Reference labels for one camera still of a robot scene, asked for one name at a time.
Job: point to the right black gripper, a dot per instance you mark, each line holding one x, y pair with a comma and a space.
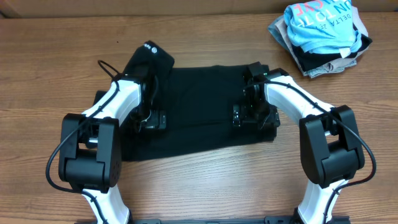
237, 115

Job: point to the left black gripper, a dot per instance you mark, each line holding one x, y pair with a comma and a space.
154, 119

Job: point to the black t-shirt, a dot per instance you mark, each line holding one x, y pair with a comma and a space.
198, 103

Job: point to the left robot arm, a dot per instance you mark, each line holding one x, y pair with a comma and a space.
91, 144

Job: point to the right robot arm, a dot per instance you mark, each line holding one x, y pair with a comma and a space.
330, 152

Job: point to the black folded garment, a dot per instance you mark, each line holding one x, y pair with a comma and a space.
329, 62

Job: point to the beige folded garment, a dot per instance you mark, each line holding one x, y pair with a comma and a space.
358, 26

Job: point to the light blue printed t-shirt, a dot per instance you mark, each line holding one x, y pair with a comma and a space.
322, 27

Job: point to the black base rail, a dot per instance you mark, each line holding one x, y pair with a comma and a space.
211, 221

